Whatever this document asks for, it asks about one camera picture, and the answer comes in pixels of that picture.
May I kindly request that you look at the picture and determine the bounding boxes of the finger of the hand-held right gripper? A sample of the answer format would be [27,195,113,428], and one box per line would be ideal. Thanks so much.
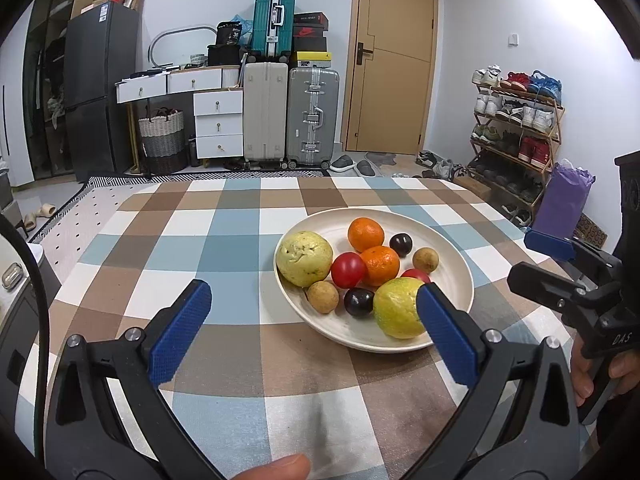
[506,260,602,312]
[524,230,622,282]

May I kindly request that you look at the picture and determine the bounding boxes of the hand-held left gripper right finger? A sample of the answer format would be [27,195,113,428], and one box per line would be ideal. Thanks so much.
[400,281,586,480]

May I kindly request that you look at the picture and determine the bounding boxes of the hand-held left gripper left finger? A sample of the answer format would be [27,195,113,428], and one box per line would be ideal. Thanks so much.
[44,279,228,480]

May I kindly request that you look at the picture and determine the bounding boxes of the smooth yellow-green guava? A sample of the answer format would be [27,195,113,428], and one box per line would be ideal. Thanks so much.
[373,277,427,339]

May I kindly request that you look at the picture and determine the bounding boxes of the brown longan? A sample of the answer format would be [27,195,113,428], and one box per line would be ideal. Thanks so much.
[306,281,340,315]
[412,247,440,272]

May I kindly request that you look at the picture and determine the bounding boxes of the large orange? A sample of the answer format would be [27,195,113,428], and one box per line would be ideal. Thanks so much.
[359,246,401,287]

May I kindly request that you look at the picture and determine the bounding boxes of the cream round plate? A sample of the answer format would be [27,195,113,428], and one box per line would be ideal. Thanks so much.
[273,207,475,352]

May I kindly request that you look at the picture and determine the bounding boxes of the person's right hand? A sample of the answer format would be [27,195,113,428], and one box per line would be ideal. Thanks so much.
[569,334,640,408]

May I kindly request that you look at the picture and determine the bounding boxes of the person's left hand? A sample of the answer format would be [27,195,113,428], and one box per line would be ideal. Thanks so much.
[229,453,312,480]

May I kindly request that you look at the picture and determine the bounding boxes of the purple bag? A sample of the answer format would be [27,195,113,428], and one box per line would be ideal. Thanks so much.
[532,159,596,241]

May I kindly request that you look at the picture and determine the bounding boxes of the brown patterned doormat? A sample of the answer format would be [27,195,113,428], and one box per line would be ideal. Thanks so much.
[574,213,607,247]

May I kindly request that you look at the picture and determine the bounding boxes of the checked tablecloth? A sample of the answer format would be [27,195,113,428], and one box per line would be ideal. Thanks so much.
[15,175,601,480]

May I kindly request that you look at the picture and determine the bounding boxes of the wooden shoe rack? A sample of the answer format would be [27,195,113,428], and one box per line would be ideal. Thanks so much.
[467,67,566,226]

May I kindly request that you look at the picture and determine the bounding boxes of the small orange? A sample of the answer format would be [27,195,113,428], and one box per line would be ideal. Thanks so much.
[348,217,386,253]

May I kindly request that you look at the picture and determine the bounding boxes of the rows of shoes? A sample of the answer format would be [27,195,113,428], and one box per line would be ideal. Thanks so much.
[471,65,563,223]

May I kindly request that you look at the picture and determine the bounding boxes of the bumpy spotted guava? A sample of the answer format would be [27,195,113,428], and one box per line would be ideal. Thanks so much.
[276,230,334,288]

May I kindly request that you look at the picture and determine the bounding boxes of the white trash can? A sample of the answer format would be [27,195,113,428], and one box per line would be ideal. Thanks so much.
[0,242,62,341]

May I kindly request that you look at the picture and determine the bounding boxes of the woven laundry basket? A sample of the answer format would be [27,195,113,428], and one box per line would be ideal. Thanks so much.
[138,107,187,175]

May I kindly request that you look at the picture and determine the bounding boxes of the white drawer dresser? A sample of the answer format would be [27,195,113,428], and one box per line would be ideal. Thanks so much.
[115,66,246,168]

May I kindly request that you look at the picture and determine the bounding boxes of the beige suitcase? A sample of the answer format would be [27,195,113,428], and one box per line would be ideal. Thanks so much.
[242,61,290,170]

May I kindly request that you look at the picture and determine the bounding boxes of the wooden door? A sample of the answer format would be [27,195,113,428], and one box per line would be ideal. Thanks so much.
[342,0,439,156]

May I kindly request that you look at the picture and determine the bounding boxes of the silver suitcase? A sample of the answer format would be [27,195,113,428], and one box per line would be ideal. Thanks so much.
[285,66,341,171]

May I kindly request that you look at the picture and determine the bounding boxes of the dark grey fridge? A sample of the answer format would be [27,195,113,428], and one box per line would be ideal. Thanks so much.
[64,1,141,182]

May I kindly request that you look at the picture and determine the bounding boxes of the black storage box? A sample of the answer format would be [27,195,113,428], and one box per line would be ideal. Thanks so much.
[207,44,244,67]

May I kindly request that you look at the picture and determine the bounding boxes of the dark glass wardrobe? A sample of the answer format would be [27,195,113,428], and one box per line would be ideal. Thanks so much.
[0,0,86,187]

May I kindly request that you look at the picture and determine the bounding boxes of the yellow shoe box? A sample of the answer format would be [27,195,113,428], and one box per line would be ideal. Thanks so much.
[295,51,333,68]

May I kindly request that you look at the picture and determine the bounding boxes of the black printed box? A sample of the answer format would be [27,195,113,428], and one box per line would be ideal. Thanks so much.
[216,20,244,47]

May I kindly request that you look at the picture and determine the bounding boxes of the blue plastic bag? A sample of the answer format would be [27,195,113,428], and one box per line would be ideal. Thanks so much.
[232,12,254,46]

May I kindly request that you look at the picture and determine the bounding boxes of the teal suitcase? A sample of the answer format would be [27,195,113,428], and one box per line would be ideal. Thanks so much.
[250,0,297,58]

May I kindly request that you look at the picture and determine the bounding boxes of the black cable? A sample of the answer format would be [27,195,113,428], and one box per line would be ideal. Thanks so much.
[0,214,52,366]

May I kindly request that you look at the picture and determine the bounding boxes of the oval metal frame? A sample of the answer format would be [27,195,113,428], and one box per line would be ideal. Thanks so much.
[148,23,217,68]

